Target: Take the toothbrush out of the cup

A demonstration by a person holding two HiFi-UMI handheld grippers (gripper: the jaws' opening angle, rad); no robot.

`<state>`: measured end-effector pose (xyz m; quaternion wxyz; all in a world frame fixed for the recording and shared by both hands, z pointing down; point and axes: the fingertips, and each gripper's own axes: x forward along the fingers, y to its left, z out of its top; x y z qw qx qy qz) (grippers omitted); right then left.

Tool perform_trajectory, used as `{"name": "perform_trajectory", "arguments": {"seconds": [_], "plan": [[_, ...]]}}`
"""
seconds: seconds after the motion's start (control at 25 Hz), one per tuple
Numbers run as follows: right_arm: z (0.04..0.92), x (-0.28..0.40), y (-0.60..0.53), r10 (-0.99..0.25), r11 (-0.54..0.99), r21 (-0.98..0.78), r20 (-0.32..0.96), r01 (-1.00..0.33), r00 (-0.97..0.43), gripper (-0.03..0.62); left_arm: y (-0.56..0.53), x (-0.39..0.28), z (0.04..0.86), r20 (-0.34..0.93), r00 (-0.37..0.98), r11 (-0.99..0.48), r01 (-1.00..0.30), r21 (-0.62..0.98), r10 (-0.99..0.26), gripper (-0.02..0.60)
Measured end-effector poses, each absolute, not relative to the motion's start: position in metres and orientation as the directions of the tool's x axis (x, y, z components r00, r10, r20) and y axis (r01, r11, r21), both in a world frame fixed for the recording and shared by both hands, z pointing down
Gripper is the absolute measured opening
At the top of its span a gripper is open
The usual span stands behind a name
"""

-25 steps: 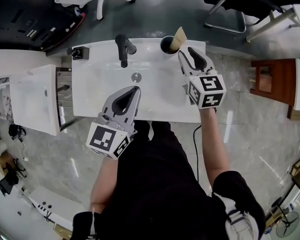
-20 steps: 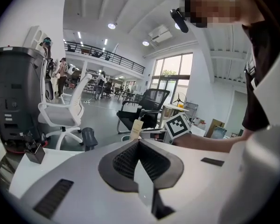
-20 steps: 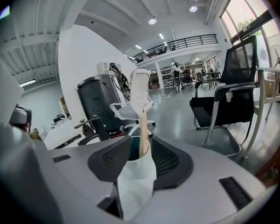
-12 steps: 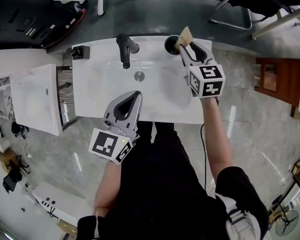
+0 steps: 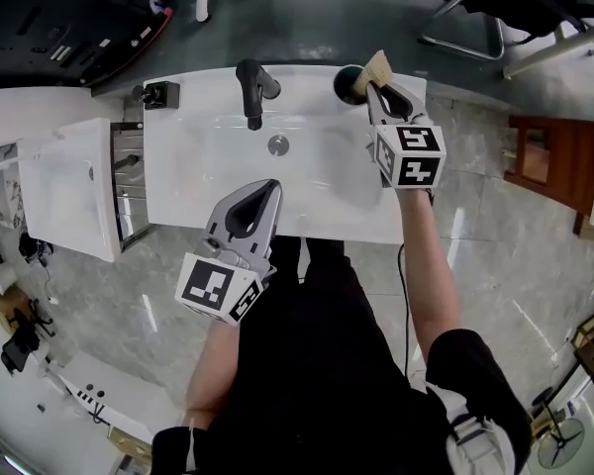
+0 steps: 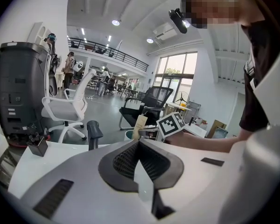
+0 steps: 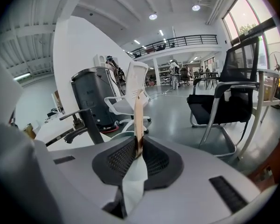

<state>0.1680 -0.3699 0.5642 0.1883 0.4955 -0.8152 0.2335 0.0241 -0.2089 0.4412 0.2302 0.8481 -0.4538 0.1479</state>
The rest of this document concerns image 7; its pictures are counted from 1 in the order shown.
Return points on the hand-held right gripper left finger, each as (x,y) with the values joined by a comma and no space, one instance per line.
(84,183)

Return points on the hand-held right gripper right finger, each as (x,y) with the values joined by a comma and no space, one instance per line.
(189,190)

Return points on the pale white cup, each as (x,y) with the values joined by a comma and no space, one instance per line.
(135,185)

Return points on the black machine cabinet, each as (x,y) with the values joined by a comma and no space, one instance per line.
(93,94)

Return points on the dark background table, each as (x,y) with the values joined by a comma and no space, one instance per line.
(206,79)

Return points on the black chrome office chair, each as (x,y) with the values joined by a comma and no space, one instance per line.
(238,83)

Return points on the white mesh office chair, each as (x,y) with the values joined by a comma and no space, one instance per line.
(136,76)

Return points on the brown cardboard box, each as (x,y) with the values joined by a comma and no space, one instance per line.
(269,90)

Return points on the black balcony railing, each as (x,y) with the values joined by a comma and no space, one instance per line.
(189,39)

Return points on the black standing fan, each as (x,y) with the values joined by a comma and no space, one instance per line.
(277,64)

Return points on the round ceiling lamp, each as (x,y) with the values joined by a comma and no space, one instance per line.
(196,7)
(153,16)

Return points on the white table frame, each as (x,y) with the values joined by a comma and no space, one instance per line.
(261,85)

